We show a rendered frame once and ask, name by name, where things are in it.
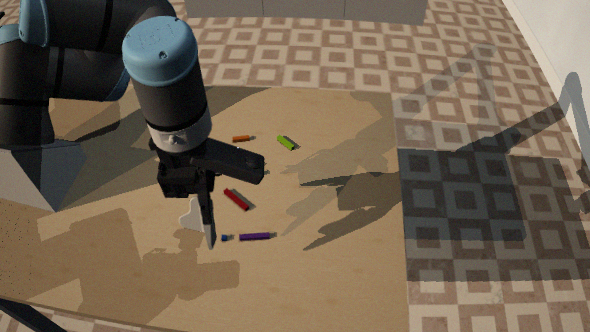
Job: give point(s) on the purple rod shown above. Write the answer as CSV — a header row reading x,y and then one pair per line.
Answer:
x,y
254,236

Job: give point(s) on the lime green rod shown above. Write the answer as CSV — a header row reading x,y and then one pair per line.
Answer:
x,y
285,142

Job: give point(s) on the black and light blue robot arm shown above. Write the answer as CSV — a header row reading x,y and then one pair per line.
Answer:
x,y
160,55

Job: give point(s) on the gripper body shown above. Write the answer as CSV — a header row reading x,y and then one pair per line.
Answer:
x,y
178,178

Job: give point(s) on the orange rod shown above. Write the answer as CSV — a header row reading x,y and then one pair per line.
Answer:
x,y
241,139

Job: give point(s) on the dark red rod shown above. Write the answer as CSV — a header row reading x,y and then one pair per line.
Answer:
x,y
237,200

